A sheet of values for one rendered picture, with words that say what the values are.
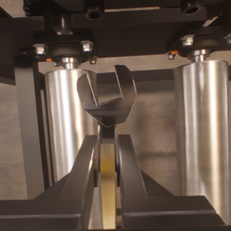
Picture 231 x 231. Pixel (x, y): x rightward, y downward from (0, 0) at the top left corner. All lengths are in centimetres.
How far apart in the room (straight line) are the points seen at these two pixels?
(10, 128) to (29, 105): 97
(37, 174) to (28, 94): 23
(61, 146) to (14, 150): 115
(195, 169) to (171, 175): 103
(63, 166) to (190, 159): 27
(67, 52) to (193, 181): 38
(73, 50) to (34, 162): 33
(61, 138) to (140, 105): 97
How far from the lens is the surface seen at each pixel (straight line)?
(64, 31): 41
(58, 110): 34
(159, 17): 35
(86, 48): 35
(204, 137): 38
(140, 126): 127
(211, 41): 41
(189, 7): 27
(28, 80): 52
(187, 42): 38
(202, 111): 38
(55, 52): 38
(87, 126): 34
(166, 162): 138
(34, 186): 56
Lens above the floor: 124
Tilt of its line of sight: 86 degrees down
